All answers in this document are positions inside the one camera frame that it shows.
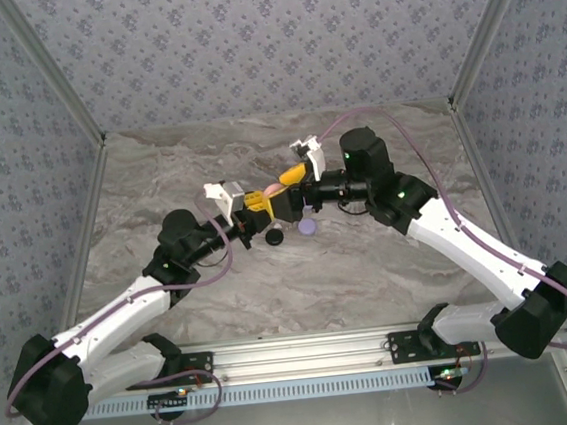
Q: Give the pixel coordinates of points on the pink round earbud case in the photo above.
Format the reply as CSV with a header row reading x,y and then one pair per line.
x,y
274,189

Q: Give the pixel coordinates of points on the black round earbud case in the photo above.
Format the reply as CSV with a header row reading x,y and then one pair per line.
x,y
275,237

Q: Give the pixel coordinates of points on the purple round earbud case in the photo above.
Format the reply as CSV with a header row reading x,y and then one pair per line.
x,y
308,227

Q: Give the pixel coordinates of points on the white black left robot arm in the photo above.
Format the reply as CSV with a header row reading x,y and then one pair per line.
x,y
122,308

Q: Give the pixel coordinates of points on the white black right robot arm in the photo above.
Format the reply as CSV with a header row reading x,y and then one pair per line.
x,y
467,245

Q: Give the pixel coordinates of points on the small controller board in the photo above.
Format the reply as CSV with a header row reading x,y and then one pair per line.
x,y
447,375
166,400

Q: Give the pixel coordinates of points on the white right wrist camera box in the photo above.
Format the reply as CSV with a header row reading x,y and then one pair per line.
x,y
313,159

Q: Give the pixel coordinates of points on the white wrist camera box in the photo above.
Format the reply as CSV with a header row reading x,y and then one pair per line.
x,y
313,159
226,195

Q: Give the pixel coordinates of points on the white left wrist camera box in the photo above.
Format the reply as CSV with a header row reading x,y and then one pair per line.
x,y
226,195

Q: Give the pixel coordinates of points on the aluminium side rail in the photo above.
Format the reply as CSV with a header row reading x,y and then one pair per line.
x,y
474,154
93,190

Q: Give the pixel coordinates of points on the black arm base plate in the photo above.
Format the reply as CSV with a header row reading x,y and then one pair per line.
x,y
402,347
198,369

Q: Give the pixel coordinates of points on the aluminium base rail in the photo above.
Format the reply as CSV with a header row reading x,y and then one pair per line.
x,y
302,354

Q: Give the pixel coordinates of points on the aluminium corner post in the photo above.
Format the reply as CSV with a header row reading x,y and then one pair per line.
x,y
491,26
49,69

